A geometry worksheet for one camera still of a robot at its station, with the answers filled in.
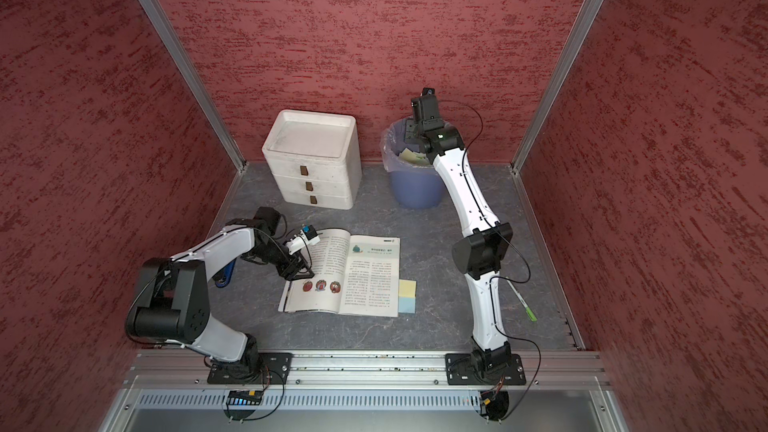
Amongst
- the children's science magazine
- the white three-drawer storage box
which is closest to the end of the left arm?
the children's science magazine

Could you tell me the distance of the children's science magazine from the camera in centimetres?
85

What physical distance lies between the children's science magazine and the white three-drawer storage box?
148 mm

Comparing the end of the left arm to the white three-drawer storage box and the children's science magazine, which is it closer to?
the children's science magazine

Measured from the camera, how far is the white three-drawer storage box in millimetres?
919
